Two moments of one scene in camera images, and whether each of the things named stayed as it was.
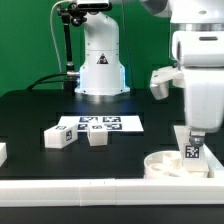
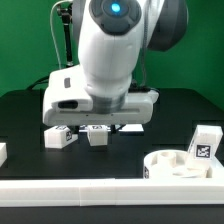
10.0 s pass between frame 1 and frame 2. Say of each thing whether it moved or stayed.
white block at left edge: stayed
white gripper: moved
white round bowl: stayed
